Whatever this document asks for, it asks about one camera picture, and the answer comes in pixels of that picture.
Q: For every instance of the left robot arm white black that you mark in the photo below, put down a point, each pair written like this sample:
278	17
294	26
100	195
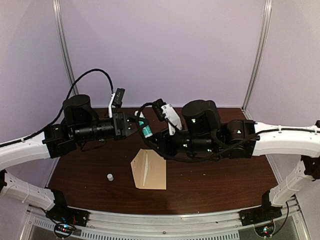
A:
81	124

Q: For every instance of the white glue stick cap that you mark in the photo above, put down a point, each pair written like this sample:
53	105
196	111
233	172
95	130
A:
110	177

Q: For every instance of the right aluminium frame post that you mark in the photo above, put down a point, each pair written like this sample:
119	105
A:
264	32

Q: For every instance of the aluminium frame post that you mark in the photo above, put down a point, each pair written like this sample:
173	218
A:
62	40
264	32

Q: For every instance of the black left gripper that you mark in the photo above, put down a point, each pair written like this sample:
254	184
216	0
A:
121	126

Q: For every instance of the right round circuit board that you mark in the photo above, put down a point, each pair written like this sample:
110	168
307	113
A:
264	230

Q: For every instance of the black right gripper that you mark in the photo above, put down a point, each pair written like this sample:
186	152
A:
163	141

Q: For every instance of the left aluminium frame post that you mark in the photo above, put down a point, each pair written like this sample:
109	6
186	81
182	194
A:
62	40

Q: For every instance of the round circuit board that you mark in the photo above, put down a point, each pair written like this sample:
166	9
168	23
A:
264	230
63	230

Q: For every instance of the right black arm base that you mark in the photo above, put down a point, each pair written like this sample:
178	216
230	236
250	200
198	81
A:
265	212

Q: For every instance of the front aluminium slotted rail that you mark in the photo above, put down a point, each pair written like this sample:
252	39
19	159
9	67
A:
221	225

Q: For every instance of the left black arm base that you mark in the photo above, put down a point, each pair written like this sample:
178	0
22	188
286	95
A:
61	212

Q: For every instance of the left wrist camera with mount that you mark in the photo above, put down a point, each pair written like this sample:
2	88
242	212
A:
116	101

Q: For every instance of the brown kraft envelope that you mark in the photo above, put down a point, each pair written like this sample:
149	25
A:
157	170

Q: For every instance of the left round circuit board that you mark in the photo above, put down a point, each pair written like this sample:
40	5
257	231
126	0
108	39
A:
63	230

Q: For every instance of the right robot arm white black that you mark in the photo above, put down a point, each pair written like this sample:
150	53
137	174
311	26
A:
198	135

